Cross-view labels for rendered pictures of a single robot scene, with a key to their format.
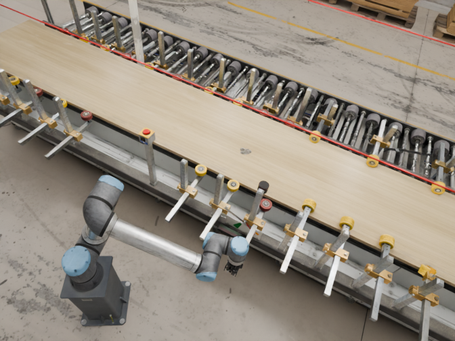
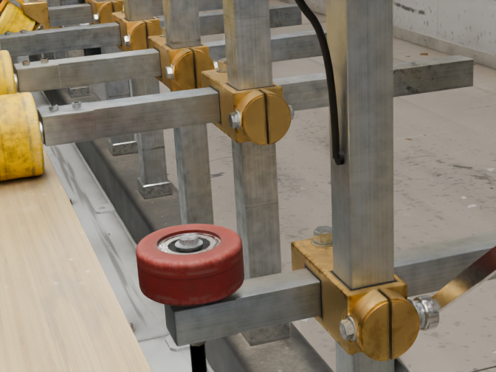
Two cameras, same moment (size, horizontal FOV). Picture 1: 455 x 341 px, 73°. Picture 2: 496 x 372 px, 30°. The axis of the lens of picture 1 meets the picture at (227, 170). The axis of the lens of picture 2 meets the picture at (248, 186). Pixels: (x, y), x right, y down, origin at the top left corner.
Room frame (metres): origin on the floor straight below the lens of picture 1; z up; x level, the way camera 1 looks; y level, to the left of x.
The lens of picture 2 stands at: (1.46, 0.26, 1.17)
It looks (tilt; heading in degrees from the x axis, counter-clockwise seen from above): 19 degrees down; 232
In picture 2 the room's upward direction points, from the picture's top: 3 degrees counter-clockwise
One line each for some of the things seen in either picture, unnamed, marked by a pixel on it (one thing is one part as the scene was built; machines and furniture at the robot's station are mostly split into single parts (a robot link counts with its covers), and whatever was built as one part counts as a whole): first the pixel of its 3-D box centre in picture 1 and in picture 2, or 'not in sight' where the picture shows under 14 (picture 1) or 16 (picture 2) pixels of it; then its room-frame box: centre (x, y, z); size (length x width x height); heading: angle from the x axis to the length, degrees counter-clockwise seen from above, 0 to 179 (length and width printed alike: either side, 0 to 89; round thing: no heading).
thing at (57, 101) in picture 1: (66, 123); not in sight; (1.51, 1.21, 0.91); 0.03 x 0.03 x 0.48; 70
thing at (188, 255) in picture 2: (264, 208); (193, 305); (1.11, -0.28, 0.85); 0.08 x 0.08 x 0.11
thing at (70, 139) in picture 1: (70, 139); not in sight; (1.45, 1.19, 0.81); 0.43 x 0.03 x 0.04; 160
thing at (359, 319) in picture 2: (254, 221); (348, 294); (1.00, -0.22, 0.85); 0.13 x 0.06 x 0.05; 70
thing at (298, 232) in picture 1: (294, 232); (243, 104); (0.91, -0.46, 0.95); 0.13 x 0.06 x 0.05; 70
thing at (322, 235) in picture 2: not in sight; (324, 235); (0.98, -0.27, 0.88); 0.02 x 0.02 x 0.01
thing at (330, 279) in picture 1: (337, 255); (187, 56); (0.80, -0.70, 0.95); 0.50 x 0.04 x 0.04; 160
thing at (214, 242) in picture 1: (216, 244); not in sight; (0.66, 0.00, 1.14); 0.12 x 0.12 x 0.09; 84
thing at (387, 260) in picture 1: (369, 274); (144, 71); (0.75, -0.91, 0.89); 0.03 x 0.03 x 0.48; 70
